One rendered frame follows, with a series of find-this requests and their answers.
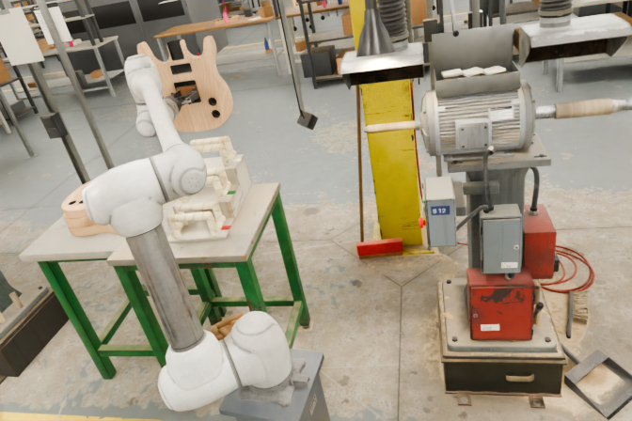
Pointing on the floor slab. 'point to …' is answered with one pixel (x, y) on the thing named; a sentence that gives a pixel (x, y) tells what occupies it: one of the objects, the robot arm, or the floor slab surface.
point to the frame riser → (501, 375)
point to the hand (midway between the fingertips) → (187, 92)
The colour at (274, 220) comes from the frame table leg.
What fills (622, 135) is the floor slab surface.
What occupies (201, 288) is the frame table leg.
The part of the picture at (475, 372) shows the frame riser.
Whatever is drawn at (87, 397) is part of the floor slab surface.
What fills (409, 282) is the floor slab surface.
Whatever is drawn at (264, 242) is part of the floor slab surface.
